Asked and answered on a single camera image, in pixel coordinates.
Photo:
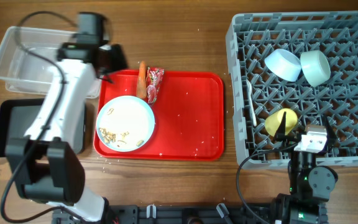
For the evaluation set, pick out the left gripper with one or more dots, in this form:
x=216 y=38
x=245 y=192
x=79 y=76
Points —
x=120 y=62

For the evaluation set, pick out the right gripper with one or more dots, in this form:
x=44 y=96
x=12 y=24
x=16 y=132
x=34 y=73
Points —
x=330 y=139

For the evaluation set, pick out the yellow cup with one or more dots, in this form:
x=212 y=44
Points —
x=273 y=121

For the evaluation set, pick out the light blue dinner plate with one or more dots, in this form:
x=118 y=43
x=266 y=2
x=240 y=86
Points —
x=130 y=103

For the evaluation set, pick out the green bowl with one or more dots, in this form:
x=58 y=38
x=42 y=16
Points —
x=315 y=67

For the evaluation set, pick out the light blue bowl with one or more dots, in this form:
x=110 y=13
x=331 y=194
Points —
x=284 y=64

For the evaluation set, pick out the white plastic spoon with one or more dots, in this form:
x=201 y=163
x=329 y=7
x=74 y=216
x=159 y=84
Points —
x=252 y=110

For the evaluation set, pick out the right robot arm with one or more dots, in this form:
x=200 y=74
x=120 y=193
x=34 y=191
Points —
x=310 y=184

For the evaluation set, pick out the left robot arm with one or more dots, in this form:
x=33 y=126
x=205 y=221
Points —
x=44 y=167

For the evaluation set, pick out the grey dishwasher rack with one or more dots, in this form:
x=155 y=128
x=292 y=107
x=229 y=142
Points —
x=250 y=39

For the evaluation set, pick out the orange carrot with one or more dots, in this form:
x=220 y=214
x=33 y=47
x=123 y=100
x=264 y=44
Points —
x=141 y=91

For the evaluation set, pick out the red snack wrapper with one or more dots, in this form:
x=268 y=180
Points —
x=153 y=81

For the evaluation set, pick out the food scraps on plate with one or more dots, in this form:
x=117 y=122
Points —
x=122 y=128

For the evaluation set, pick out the clear plastic storage bin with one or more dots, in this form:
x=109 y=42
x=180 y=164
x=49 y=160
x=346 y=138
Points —
x=25 y=73

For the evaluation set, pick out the red serving tray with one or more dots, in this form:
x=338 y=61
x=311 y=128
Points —
x=189 y=120

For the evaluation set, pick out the black plastic tray bin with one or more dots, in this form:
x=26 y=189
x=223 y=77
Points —
x=16 y=116

